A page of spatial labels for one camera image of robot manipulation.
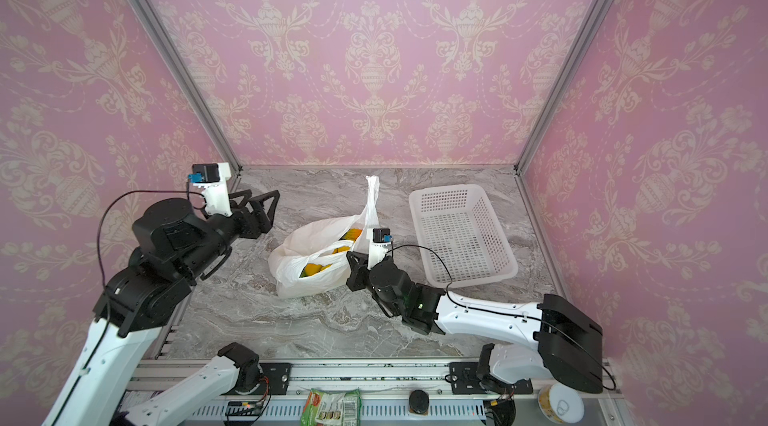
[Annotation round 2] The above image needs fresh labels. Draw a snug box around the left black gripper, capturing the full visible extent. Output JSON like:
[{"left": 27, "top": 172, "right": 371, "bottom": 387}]
[{"left": 177, "top": 186, "right": 283, "bottom": 280}]

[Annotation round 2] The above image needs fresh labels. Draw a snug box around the white plastic bag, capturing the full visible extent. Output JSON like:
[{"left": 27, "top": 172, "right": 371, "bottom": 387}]
[{"left": 268, "top": 176, "right": 380, "bottom": 299}]

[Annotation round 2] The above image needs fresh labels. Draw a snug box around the white perforated plastic basket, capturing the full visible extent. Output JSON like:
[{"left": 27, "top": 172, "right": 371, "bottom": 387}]
[{"left": 409, "top": 184, "right": 519, "bottom": 288}]

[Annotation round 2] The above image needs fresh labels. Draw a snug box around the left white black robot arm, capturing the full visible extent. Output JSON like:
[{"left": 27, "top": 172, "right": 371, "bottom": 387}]
[{"left": 44, "top": 190, "right": 280, "bottom": 425}]

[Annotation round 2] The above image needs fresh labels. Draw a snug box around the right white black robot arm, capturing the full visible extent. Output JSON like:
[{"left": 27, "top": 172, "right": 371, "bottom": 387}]
[{"left": 346, "top": 252, "right": 606, "bottom": 394}]

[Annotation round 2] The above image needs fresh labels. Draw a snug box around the orange mango fruit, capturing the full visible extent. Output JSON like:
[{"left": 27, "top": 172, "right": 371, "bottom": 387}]
[{"left": 300, "top": 263, "right": 330, "bottom": 278}]

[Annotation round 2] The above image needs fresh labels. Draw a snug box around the green snack packet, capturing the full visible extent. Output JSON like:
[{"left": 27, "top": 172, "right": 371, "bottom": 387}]
[{"left": 300, "top": 389, "right": 362, "bottom": 426}]

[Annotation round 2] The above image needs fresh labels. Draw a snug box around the black lid jar front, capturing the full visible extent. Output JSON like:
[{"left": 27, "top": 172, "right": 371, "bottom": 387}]
[{"left": 408, "top": 389, "right": 430, "bottom": 416}]

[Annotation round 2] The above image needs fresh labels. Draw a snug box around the tin can pull tab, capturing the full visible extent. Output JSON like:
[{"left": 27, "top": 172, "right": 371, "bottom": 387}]
[{"left": 537, "top": 383, "right": 585, "bottom": 425}]

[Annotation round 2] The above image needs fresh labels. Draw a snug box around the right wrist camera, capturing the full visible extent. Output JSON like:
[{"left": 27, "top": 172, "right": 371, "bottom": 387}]
[{"left": 367, "top": 227, "right": 392, "bottom": 270}]

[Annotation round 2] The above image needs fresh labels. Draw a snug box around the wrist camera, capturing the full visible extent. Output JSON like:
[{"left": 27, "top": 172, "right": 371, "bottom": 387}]
[
  {"left": 188, "top": 162, "right": 232, "bottom": 217},
  {"left": 367, "top": 227, "right": 392, "bottom": 270}
]

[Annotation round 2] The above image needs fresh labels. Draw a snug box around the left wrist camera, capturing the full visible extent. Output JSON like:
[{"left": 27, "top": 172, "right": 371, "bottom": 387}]
[{"left": 188, "top": 162, "right": 232, "bottom": 217}]

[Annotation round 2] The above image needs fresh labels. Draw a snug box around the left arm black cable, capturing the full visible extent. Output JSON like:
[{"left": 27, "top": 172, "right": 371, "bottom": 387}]
[{"left": 95, "top": 188, "right": 208, "bottom": 289}]

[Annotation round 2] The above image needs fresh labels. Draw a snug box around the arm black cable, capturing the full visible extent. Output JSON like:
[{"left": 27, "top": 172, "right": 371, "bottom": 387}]
[
  {"left": 389, "top": 244, "right": 618, "bottom": 392},
  {"left": 95, "top": 188, "right": 208, "bottom": 289}
]

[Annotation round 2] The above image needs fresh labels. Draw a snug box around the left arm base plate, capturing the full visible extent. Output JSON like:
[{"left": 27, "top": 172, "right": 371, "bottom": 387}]
[{"left": 234, "top": 362, "right": 292, "bottom": 397}]

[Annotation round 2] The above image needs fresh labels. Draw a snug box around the aluminium front rail frame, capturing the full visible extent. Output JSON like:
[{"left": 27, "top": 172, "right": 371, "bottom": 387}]
[{"left": 125, "top": 357, "right": 631, "bottom": 426}]

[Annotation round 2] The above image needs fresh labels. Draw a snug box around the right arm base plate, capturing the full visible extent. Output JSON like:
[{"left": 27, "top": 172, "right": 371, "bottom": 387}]
[{"left": 444, "top": 362, "right": 534, "bottom": 396}]

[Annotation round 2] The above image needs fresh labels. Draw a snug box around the left aluminium corner post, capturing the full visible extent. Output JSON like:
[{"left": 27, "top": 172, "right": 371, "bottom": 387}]
[{"left": 127, "top": 0, "right": 243, "bottom": 179}]

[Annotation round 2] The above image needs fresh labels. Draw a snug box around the aluminium corner post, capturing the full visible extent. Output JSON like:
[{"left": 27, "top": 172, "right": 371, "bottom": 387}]
[
  {"left": 127, "top": 0, "right": 243, "bottom": 179},
  {"left": 515, "top": 0, "right": 614, "bottom": 177}
]

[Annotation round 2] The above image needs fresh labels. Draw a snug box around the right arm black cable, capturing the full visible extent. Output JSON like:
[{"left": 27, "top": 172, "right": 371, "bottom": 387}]
[{"left": 389, "top": 244, "right": 618, "bottom": 392}]

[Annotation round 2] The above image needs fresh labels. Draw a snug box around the right aluminium corner post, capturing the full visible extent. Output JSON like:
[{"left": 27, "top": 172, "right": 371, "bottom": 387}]
[{"left": 515, "top": 0, "right": 614, "bottom": 177}]

